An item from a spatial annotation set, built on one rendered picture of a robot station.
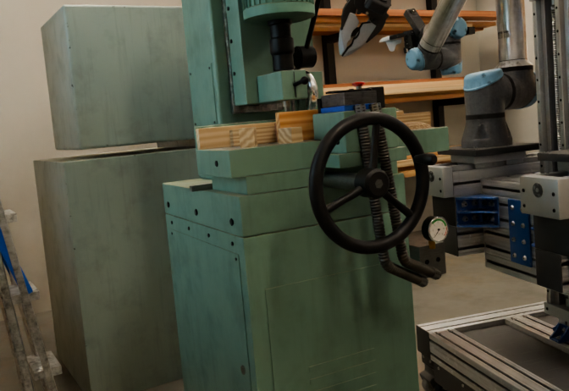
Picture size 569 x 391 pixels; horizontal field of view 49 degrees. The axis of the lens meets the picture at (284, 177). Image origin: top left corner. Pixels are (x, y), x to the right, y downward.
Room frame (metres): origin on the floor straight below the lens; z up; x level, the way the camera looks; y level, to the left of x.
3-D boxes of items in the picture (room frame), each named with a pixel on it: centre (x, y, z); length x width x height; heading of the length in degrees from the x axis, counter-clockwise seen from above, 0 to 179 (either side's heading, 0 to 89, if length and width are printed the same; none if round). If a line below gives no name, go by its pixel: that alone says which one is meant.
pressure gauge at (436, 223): (1.50, -0.35, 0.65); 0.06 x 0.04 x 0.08; 117
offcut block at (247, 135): (1.39, 0.07, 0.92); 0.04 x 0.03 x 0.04; 174
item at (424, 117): (1.64, -0.15, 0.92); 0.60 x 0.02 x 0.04; 117
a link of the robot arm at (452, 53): (2.23, -0.60, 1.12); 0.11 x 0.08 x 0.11; 119
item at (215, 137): (1.62, -0.07, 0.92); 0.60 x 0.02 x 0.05; 117
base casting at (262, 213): (1.68, 0.03, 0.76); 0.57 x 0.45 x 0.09; 27
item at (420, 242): (1.57, -0.32, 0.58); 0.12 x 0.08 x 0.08; 27
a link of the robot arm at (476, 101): (1.95, -0.64, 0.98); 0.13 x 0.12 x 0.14; 119
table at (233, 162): (1.51, -0.13, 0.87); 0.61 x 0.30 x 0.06; 117
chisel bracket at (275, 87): (1.59, -0.01, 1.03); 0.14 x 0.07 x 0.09; 27
